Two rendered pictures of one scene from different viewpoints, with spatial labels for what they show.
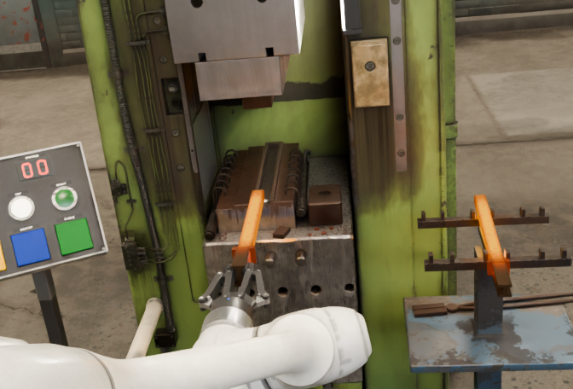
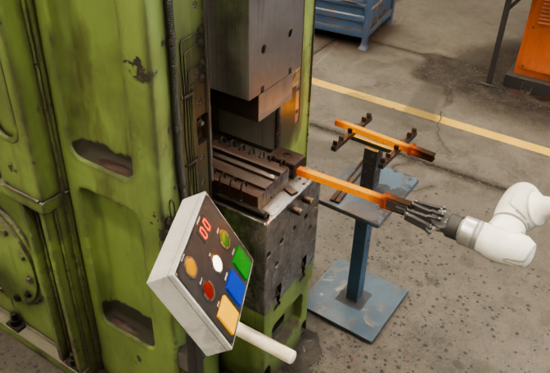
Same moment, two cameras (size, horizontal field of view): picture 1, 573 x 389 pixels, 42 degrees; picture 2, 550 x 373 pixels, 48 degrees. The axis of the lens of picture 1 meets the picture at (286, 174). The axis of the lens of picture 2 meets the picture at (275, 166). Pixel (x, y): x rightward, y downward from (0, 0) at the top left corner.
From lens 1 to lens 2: 1.96 m
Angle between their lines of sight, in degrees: 56
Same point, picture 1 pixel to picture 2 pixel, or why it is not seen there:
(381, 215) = not seen: hidden behind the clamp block
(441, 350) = (374, 209)
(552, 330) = (389, 173)
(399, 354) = not seen: hidden behind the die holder
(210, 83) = (263, 106)
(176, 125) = (202, 151)
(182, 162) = (204, 177)
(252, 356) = not seen: outside the picture
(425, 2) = (309, 11)
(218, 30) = (271, 65)
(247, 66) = (280, 85)
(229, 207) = (261, 191)
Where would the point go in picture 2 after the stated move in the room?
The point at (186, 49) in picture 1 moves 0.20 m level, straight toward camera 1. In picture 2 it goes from (255, 87) to (320, 100)
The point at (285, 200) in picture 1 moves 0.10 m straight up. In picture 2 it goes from (285, 169) to (286, 146)
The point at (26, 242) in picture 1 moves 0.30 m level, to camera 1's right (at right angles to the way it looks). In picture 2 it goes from (233, 285) to (283, 224)
